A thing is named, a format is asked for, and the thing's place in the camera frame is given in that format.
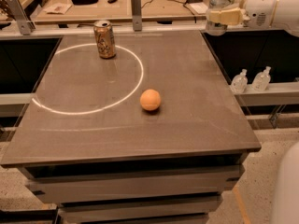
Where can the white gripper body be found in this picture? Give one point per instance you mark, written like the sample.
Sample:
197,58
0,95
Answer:
259,7

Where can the white green 7up can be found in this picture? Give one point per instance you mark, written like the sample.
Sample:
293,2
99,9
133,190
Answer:
214,27

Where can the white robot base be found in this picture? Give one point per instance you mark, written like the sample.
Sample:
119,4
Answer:
285,208

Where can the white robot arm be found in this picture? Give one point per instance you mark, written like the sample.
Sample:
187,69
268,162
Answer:
286,16

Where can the gold brown soda can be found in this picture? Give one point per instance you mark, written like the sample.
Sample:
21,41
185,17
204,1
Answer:
104,37

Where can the white paper sheet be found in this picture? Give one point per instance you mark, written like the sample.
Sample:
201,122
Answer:
199,8

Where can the clear sanitizer bottle left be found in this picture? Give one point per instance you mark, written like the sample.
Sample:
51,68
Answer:
239,82

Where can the clear sanitizer bottle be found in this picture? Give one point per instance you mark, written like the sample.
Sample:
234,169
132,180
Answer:
239,82
262,79

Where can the clear sanitizer bottle right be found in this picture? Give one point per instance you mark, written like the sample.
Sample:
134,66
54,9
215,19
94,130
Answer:
262,79

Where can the orange ball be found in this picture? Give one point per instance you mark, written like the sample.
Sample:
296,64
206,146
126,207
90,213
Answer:
150,100

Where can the small black device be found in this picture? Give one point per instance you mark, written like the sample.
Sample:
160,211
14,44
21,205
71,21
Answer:
111,1

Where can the black oblong object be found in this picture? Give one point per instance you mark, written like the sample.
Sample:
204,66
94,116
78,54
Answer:
84,2

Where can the brown paper packet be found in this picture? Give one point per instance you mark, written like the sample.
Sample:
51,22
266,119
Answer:
58,8

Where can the grey table drawer cabinet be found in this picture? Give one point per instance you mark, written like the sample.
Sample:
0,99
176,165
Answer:
161,191

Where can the metal bracket middle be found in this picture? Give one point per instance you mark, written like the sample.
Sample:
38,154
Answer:
136,15

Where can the metal bracket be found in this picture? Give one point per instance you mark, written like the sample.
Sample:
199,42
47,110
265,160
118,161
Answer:
25,25
136,15

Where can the metal bracket left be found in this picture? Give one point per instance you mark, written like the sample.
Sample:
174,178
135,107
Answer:
25,25

